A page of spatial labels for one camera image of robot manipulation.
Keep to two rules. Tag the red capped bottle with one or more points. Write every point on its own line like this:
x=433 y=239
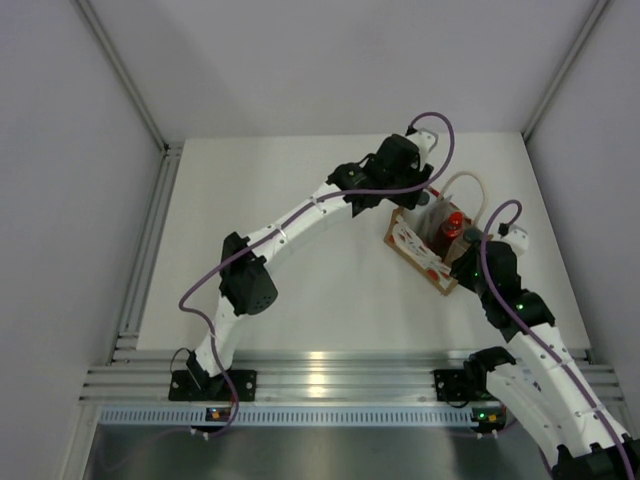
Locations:
x=450 y=228

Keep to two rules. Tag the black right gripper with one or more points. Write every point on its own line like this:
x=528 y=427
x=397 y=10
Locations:
x=462 y=267

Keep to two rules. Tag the right aluminium frame post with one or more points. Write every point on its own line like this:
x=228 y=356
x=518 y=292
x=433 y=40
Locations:
x=570 y=57

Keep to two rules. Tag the clear bottle grey cap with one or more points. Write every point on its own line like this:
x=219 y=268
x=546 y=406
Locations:
x=462 y=243

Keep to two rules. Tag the canvas watermelon print bag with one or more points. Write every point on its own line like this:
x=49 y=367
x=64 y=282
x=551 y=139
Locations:
x=403 y=234

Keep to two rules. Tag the silver tube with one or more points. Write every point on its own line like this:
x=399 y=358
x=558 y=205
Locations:
x=439 y=211

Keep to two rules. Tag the left aluminium frame post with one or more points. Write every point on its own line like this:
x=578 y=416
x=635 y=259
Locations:
x=91 y=19

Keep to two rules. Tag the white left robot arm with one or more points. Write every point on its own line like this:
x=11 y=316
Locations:
x=242 y=284

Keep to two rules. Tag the aluminium frame post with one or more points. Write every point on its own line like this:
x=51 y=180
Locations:
x=570 y=57
x=91 y=19

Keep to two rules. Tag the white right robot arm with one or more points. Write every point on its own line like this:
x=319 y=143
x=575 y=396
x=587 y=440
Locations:
x=535 y=377

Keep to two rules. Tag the white bottle dark cap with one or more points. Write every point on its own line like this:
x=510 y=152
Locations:
x=424 y=199

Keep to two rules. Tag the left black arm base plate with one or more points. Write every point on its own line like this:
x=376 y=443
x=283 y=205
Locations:
x=183 y=388

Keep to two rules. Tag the slotted grey cable duct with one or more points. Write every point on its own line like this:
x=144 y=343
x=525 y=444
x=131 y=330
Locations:
x=200 y=416

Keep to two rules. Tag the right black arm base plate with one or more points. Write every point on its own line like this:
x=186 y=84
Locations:
x=457 y=388

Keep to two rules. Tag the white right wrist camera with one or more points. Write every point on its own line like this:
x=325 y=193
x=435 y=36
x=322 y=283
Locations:
x=516 y=237

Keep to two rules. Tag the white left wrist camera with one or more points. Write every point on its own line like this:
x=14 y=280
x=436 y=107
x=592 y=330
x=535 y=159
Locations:
x=425 y=140

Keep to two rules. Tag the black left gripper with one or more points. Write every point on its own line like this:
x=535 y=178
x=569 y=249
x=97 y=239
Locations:
x=406 y=201

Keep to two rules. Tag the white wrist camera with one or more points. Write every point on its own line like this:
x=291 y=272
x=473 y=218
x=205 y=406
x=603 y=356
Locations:
x=425 y=140
x=516 y=237

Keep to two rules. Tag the aluminium front rail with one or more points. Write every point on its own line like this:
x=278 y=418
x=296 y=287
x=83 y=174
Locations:
x=293 y=378

